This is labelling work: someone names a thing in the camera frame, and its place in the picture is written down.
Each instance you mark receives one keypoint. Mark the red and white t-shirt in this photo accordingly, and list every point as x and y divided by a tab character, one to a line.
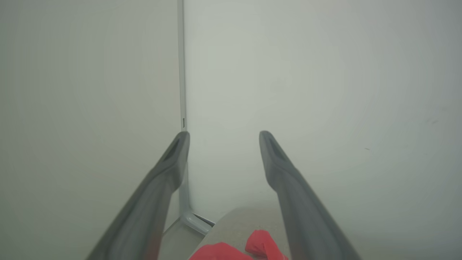
220	252

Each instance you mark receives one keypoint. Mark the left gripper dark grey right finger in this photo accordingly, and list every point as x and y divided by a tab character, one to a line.
299	209

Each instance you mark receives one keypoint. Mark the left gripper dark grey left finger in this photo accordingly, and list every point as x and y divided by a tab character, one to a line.
151	202

